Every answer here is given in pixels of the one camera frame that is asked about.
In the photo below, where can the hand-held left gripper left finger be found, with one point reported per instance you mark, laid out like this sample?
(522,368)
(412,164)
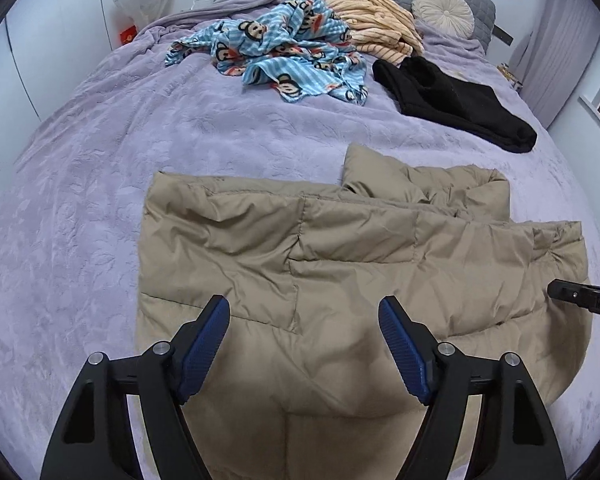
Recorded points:
(205,350)

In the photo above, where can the lilac curtain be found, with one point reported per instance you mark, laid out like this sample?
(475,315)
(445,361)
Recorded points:
(560,50)

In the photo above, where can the red packet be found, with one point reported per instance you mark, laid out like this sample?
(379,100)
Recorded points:
(128,35)

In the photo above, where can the beige puffer jacket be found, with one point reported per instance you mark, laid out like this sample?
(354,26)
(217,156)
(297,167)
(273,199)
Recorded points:
(355,240)

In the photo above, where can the round cream cushion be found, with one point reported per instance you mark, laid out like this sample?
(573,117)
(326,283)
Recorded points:
(442,11)

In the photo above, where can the black garment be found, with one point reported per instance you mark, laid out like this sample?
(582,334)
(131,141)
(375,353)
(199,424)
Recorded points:
(455,102)

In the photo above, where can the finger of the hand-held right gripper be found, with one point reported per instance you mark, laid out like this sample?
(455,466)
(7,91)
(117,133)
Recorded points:
(567,292)

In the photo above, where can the beige striped garment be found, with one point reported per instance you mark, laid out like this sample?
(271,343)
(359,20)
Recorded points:
(380,22)

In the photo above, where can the purple plush blanket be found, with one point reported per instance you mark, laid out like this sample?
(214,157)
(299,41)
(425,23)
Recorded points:
(105,160)

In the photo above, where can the blue monkey print cloth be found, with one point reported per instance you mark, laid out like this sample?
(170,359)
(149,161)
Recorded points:
(280,45)

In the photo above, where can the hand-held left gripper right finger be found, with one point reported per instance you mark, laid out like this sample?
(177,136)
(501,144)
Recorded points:
(402,350)

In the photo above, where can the white wardrobe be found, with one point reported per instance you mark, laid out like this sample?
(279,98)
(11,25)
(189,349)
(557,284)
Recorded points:
(40,50)

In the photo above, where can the small boxes on nightstand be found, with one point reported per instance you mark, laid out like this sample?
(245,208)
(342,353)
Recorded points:
(510,76)

